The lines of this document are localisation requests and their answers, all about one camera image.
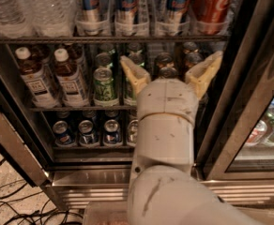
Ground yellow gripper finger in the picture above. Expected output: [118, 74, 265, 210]
[120, 55, 151, 96]
[185, 51, 223, 99]

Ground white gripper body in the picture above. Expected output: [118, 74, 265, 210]
[137, 79, 199, 125]

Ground red coke can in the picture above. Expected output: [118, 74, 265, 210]
[190, 0, 231, 36]

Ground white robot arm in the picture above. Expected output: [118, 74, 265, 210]
[120, 51, 264, 225]

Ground front right green can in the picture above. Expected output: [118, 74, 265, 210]
[124, 79, 136, 106]

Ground green can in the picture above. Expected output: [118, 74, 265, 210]
[129, 53, 145, 67]
[124, 79, 136, 106]
[95, 52, 114, 69]
[93, 67, 117, 106]

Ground gold can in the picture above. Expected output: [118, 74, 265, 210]
[154, 52, 175, 75]
[183, 52, 204, 73]
[159, 67, 177, 79]

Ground front left gold can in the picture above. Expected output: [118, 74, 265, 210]
[159, 67, 177, 79]

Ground front left green can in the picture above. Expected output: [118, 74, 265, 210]
[93, 67, 117, 106]

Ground left silver soda can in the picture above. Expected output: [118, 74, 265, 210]
[127, 119, 138, 146]

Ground right blue pepsi can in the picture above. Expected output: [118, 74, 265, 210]
[103, 119, 122, 145]

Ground blue pepsi can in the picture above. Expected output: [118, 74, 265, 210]
[78, 120, 99, 147]
[103, 119, 122, 145]
[53, 120, 76, 147]

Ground middle blue energy drink can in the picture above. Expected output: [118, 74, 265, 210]
[115, 0, 139, 36]

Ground blue energy drink can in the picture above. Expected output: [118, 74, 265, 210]
[163, 0, 190, 36]
[115, 0, 139, 36]
[82, 0, 102, 36]

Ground middle blue pepsi can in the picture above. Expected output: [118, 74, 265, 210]
[78, 120, 99, 147]

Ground right blue energy drink can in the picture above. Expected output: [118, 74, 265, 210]
[163, 0, 190, 36]

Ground left blue energy drink can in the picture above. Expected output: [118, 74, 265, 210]
[82, 0, 102, 36]

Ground left blue pepsi can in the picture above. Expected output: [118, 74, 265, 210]
[53, 120, 76, 147]

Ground steel fridge door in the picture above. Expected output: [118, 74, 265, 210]
[0, 44, 51, 188]

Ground right brown tea bottle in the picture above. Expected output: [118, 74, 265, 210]
[54, 48, 89, 107]

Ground brown tea bottle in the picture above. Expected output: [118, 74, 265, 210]
[54, 48, 89, 107]
[15, 47, 59, 109]

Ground left brown tea bottle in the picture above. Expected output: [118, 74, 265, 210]
[15, 47, 59, 109]

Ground right clear water bottle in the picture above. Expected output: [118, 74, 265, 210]
[28, 0, 71, 38]

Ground clear water bottle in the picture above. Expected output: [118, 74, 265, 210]
[28, 0, 71, 38]
[0, 0, 34, 38]

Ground left clear plastic bin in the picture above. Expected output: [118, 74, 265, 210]
[83, 202, 129, 225]

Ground clear plastic bin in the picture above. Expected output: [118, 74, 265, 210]
[83, 202, 129, 225]
[238, 207, 274, 225]

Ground left clear water bottle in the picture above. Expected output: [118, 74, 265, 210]
[0, 0, 34, 38]

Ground right clear plastic bin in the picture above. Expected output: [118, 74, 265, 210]
[238, 207, 274, 225]

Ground top wire fridge shelf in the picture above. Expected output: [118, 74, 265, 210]
[0, 35, 229, 44]

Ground wire fridge shelf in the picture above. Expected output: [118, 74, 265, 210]
[0, 35, 229, 44]
[27, 105, 137, 112]

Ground middle wire fridge shelf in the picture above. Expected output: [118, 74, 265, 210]
[27, 105, 137, 112]

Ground black floor cables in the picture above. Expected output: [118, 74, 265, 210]
[0, 157, 84, 225]

